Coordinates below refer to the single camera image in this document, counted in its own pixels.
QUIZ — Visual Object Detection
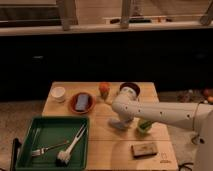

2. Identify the silver metal fork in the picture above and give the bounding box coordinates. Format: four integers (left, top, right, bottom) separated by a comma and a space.
31, 141, 69, 157

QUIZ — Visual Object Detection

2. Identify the black cabinet counter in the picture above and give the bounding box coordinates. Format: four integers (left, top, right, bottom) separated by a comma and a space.
0, 28, 213, 101

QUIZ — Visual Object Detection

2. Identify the white dish brush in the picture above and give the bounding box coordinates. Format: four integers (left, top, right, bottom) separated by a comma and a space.
56, 125, 86, 167

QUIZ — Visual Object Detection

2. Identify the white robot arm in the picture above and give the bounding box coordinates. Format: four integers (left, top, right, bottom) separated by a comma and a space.
112, 93, 213, 171

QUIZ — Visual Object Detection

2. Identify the orange round plate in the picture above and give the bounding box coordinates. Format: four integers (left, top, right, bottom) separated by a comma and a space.
68, 92, 96, 115

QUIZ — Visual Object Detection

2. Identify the green cup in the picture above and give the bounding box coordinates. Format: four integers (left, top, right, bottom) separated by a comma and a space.
137, 120, 153, 134

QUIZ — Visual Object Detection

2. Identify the green plastic tray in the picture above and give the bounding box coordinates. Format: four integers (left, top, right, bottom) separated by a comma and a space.
15, 116, 89, 171

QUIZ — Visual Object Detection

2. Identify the small white cup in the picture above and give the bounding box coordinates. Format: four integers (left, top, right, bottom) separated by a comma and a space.
50, 87, 66, 102

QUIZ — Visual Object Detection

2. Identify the grey folded towel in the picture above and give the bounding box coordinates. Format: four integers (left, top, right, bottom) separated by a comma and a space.
75, 94, 89, 111

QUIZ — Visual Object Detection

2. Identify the orange toy carrot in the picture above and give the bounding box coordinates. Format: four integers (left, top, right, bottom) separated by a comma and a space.
99, 82, 110, 100

